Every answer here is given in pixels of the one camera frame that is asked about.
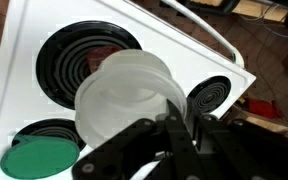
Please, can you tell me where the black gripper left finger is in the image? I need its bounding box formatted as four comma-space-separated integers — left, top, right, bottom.
72, 102, 204, 180

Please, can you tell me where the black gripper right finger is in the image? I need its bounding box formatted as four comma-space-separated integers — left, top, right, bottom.
197, 115, 288, 180

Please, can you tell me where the translucent round plastic container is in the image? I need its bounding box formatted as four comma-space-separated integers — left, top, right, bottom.
75, 49, 187, 149

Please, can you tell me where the green silicone pot holder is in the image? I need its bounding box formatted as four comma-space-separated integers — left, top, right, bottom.
0, 135, 80, 180

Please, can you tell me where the white stove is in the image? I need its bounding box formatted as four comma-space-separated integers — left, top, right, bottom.
0, 0, 254, 180

